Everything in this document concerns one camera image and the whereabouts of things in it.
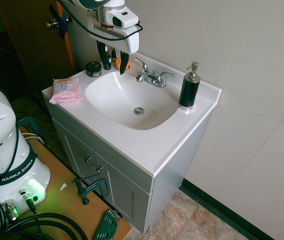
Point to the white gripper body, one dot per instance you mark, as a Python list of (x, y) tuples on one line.
[(131, 41)]

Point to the small dark bottle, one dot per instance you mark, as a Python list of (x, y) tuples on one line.
[(108, 61)]

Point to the pink wet wipes pack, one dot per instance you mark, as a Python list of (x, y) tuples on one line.
[(65, 91)]

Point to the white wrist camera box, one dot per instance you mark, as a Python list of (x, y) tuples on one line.
[(124, 17)]

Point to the green hex key set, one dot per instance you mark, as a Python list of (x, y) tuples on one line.
[(105, 226)]

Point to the blue tape piece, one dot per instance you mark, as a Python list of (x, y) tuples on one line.
[(62, 25)]

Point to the metal cabinet door knob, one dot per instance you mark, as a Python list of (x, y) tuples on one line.
[(99, 169), (88, 159)]

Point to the grey vanity cabinet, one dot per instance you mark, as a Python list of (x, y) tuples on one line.
[(171, 195)]

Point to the brown wooden door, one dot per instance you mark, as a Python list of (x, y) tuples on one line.
[(29, 50)]

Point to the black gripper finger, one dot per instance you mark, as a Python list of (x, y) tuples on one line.
[(123, 62), (104, 56)]

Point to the black wall baseboard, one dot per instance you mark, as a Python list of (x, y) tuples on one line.
[(232, 212)]

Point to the chrome sink drain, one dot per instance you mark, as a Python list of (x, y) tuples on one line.
[(138, 110)]

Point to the dark green C-clamp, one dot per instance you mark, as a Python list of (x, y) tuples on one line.
[(86, 190)]

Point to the brass door knob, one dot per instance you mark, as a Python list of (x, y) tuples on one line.
[(51, 23)]

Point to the small bottle with yellow label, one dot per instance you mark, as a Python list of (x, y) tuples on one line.
[(113, 58)]

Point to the black chrome soap dispenser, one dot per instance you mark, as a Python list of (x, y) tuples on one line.
[(188, 91)]

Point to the white vanity sink top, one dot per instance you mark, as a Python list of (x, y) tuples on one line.
[(141, 142)]

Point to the black round jar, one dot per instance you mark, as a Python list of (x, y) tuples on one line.
[(93, 69)]

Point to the orange round jar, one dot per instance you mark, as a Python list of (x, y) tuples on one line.
[(117, 65)]

